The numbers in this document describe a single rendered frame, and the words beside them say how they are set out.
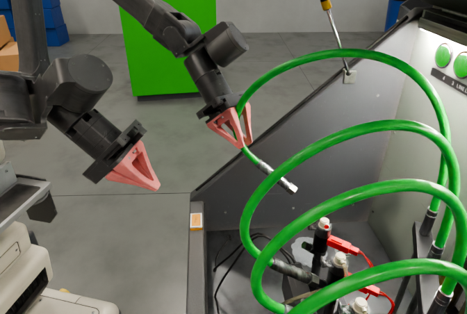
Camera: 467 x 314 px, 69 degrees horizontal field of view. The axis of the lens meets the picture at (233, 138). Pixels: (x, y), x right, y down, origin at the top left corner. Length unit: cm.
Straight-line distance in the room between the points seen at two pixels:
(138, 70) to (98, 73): 338
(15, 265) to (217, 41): 84
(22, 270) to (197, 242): 51
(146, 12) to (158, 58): 310
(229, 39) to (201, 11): 308
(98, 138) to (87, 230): 190
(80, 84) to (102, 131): 9
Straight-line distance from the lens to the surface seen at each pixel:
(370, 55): 57
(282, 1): 701
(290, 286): 76
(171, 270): 206
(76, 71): 47
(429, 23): 82
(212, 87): 66
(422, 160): 89
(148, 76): 387
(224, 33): 65
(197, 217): 91
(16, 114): 50
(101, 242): 231
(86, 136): 53
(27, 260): 117
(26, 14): 94
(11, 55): 459
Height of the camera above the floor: 158
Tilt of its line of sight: 30 degrees down
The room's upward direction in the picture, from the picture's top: straight up
